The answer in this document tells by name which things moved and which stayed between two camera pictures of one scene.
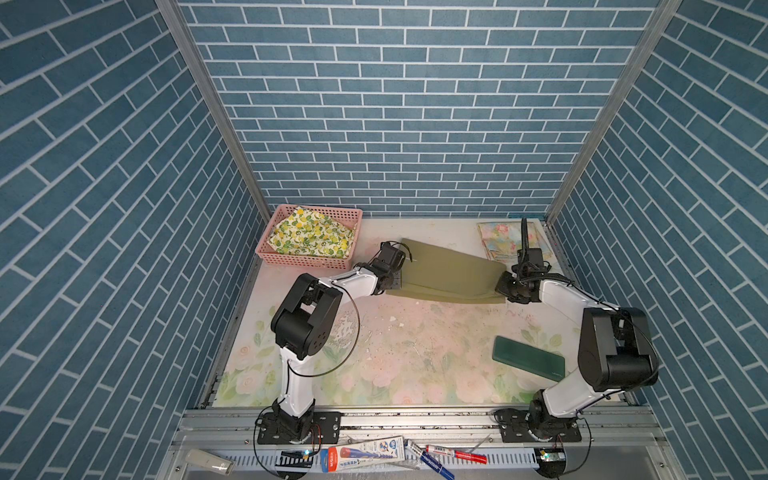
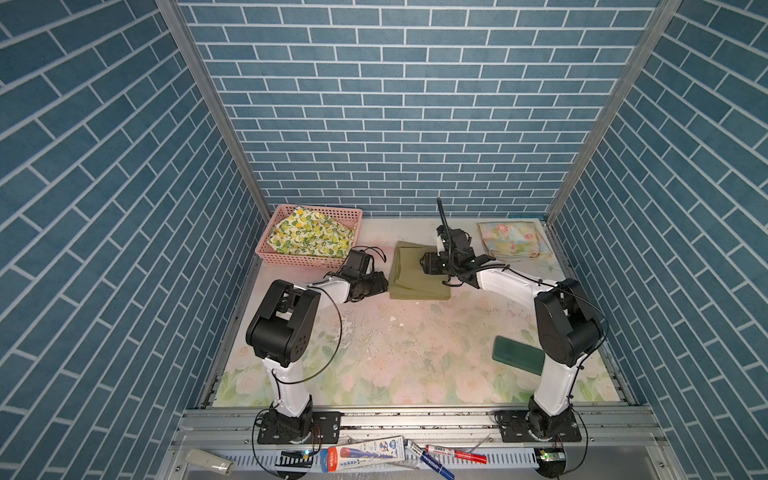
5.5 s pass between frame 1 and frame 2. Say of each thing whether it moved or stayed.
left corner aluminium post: stayed
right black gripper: moved
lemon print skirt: stayed
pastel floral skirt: stayed
